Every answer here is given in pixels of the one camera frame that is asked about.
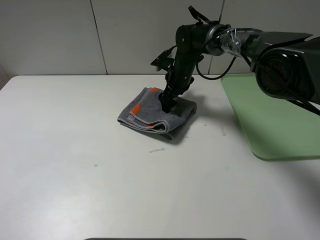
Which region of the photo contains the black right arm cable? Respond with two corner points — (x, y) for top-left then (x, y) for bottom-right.
(187, 5), (237, 81)

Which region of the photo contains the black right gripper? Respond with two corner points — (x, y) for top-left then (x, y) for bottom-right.
(158, 50), (201, 112)

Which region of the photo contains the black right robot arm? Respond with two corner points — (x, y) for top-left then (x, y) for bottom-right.
(153, 23), (320, 115)

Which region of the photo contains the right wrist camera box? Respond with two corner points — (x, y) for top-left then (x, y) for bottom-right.
(150, 46), (175, 72)

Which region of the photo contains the grey towel with orange stripes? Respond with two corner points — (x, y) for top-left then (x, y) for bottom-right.
(117, 87), (197, 140)

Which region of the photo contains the green plastic tray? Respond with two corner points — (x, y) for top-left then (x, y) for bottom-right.
(221, 74), (320, 161)

